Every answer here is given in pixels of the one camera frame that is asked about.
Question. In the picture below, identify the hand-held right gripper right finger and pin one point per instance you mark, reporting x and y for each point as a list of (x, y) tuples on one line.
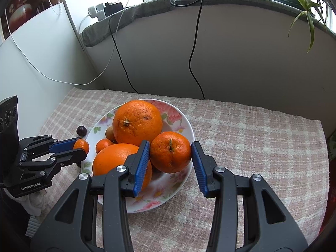
[(200, 168)]

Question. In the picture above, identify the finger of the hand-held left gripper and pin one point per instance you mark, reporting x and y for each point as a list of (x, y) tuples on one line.
[(71, 156), (63, 144)]

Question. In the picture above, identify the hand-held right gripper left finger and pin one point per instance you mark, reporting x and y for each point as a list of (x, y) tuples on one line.
[(140, 168)]

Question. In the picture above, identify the small kumquat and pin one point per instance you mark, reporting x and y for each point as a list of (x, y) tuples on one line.
[(82, 145)]

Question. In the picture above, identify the large smooth orange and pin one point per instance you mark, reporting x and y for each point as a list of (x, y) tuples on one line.
[(110, 162)]

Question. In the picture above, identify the medium mandarin with stem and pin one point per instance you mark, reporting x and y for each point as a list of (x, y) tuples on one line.
[(170, 155)]

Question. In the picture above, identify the small tangerine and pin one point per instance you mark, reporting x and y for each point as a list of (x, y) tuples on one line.
[(103, 146)]

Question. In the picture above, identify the small brownish fruit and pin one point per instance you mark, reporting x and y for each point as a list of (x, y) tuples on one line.
[(110, 134)]

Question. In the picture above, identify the floral white plate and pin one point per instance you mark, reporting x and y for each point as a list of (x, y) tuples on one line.
[(181, 126)]

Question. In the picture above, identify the white cloth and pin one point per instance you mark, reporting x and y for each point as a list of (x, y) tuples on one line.
[(35, 202)]

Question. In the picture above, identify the dark round fruit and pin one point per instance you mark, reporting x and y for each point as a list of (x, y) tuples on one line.
[(81, 130)]

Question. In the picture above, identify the large spotted orange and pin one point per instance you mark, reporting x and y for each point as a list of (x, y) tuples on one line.
[(137, 122)]

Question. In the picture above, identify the pink checked cloth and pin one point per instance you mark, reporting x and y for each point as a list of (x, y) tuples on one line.
[(249, 141)]

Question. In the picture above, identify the white cabinet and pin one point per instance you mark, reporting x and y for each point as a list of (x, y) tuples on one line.
[(39, 65)]

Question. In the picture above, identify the white power strip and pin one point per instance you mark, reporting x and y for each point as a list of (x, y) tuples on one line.
[(95, 10)]

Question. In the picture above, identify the black charger plug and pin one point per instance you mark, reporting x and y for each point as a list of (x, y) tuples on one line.
[(113, 7)]

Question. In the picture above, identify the grey sill cushion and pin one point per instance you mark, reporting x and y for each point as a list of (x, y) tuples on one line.
[(157, 5)]

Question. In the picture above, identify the potted spider plant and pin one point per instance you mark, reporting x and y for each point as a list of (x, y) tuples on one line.
[(307, 2)]

